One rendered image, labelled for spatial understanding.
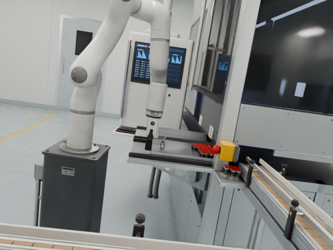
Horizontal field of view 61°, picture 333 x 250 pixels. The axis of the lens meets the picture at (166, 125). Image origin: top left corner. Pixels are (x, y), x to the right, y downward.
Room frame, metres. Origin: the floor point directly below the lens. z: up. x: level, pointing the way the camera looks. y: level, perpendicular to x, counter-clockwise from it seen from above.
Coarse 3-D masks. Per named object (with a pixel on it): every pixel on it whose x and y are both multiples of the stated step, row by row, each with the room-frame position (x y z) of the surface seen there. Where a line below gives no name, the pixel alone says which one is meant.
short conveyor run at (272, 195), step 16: (240, 176) 1.22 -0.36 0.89; (256, 176) 1.12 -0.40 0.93; (272, 176) 1.14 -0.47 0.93; (256, 192) 1.02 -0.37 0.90; (272, 192) 0.96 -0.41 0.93; (288, 192) 0.99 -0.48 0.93; (256, 208) 0.99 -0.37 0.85; (272, 208) 0.88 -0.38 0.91; (288, 208) 0.85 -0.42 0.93; (304, 208) 0.87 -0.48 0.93; (320, 208) 0.79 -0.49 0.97; (272, 224) 0.85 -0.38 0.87; (288, 224) 0.75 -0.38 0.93; (304, 224) 0.75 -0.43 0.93; (320, 224) 0.77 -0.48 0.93; (288, 240) 0.75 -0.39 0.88; (304, 240) 0.68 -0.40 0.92; (320, 240) 0.68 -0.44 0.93
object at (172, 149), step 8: (152, 144) 1.55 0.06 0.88; (160, 144) 1.56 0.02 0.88; (168, 144) 1.57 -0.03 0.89; (176, 144) 1.57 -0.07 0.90; (184, 144) 1.57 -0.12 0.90; (152, 152) 1.30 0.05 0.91; (160, 152) 1.31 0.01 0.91; (168, 152) 1.44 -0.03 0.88; (176, 152) 1.46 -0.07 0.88; (184, 152) 1.48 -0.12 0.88; (200, 160) 1.32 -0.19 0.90; (208, 160) 1.33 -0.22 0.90
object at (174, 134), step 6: (162, 132) 1.89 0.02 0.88; (168, 132) 1.91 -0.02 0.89; (174, 132) 1.91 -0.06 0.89; (180, 132) 1.91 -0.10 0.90; (186, 132) 1.92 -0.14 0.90; (192, 132) 1.92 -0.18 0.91; (198, 132) 1.92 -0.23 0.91; (162, 138) 1.65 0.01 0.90; (168, 138) 1.65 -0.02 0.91; (174, 138) 1.65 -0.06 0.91; (180, 138) 1.66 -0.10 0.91; (186, 138) 1.82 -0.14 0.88; (192, 138) 1.85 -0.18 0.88; (198, 138) 1.87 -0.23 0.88; (210, 144) 1.67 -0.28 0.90
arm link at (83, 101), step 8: (80, 88) 1.38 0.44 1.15; (88, 88) 1.38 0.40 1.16; (96, 88) 1.40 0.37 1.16; (72, 96) 1.35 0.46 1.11; (80, 96) 1.33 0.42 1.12; (88, 96) 1.35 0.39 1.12; (96, 96) 1.37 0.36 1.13; (72, 104) 1.31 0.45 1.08; (80, 104) 1.30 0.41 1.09; (88, 104) 1.31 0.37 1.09; (72, 112) 1.30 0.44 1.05; (80, 112) 1.30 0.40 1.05; (88, 112) 1.31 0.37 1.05
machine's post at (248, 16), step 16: (256, 0) 1.26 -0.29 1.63; (240, 16) 1.29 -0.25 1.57; (256, 16) 1.26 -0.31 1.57; (240, 32) 1.26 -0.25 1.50; (240, 48) 1.26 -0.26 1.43; (240, 64) 1.26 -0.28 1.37; (240, 80) 1.26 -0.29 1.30; (224, 96) 1.31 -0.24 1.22; (240, 96) 1.26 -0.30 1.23; (224, 112) 1.26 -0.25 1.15; (224, 128) 1.26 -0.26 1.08; (208, 192) 1.29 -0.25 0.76; (208, 208) 1.26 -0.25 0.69; (208, 224) 1.26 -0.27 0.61; (208, 240) 1.26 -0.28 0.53
